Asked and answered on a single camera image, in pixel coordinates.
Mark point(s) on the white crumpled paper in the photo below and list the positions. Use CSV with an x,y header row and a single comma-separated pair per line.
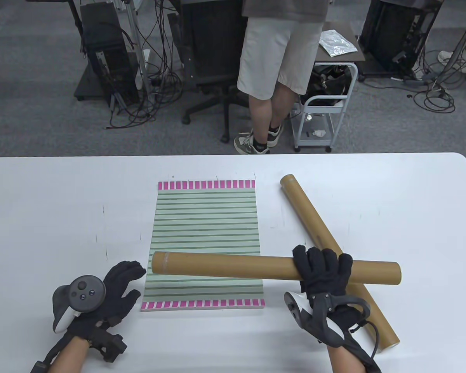
x,y
319,134

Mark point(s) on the white metal utility cart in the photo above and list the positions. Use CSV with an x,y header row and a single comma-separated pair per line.
x,y
326,110

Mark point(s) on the crumpled silver foil bag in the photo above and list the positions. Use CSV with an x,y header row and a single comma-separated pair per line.
x,y
336,42

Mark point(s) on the black computer rack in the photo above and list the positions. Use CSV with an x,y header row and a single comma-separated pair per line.
x,y
392,35

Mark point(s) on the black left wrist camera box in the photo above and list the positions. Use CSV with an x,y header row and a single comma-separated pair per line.
x,y
110,345

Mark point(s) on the person's left hand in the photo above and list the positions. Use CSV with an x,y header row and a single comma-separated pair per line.
x,y
118,295

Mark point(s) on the black grey hand controller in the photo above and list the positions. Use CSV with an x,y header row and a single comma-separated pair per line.
x,y
85,293
318,318

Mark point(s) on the green striped mouse pad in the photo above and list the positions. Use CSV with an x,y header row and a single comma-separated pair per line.
x,y
206,217

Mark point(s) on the brown cardboard mailing tube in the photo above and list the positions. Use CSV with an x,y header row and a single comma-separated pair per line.
x,y
306,213
225,266

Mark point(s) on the person's right hand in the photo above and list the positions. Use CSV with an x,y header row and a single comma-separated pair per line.
x,y
322,268

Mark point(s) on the black headset gear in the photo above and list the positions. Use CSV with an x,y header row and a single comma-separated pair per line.
x,y
330,83

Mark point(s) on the black computer tower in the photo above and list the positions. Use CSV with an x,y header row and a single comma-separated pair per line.
x,y
105,39

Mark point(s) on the person's left forearm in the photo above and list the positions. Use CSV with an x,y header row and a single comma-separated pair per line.
x,y
72,357

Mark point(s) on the small brown top side table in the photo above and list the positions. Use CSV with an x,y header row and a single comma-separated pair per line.
x,y
349,57

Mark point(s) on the person's right forearm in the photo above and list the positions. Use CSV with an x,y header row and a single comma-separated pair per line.
x,y
349,361

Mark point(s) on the black mesh office chair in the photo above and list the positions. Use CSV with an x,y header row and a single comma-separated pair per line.
x,y
209,46

